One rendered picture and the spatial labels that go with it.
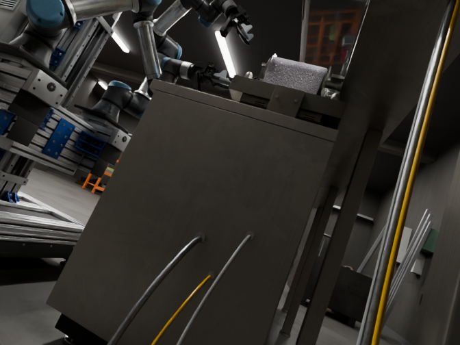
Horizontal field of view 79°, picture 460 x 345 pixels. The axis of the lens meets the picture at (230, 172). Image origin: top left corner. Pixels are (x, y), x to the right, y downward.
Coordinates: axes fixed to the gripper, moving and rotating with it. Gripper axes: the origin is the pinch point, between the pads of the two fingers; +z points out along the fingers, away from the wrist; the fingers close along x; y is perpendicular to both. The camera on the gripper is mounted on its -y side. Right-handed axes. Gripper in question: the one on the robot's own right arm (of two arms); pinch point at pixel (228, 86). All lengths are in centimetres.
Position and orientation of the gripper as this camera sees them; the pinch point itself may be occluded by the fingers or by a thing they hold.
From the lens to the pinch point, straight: 130.2
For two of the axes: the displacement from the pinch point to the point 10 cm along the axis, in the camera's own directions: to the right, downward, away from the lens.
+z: 9.0, 3.3, -2.8
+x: 1.9, 2.8, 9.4
